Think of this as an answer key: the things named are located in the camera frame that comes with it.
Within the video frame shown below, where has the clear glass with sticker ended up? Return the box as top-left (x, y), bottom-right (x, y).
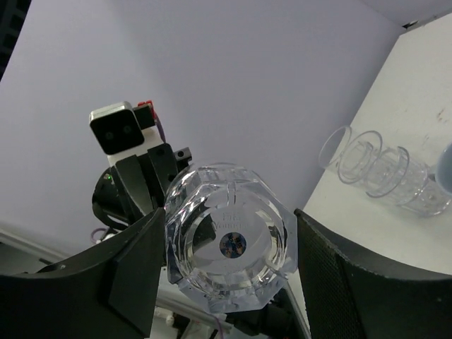
top-left (364, 146), bottom-right (451, 217)

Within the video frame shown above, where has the white ceramic footed cup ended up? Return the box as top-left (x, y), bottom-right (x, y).
top-left (435, 144), bottom-right (452, 195)

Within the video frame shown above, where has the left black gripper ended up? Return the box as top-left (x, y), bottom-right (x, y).
top-left (111, 143), bottom-right (192, 222)

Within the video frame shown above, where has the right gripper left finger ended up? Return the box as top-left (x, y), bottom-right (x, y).
top-left (1, 208), bottom-right (165, 338)

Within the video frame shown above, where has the clear faceted glass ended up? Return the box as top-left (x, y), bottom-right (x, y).
top-left (338, 131), bottom-right (383, 184)

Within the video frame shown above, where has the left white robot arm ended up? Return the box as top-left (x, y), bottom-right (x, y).
top-left (92, 143), bottom-right (192, 230)

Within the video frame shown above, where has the clear glass rack back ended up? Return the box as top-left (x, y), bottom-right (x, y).
top-left (165, 162), bottom-right (298, 314)

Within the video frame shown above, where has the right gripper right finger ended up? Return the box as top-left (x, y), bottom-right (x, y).
top-left (295, 209), bottom-right (451, 338)

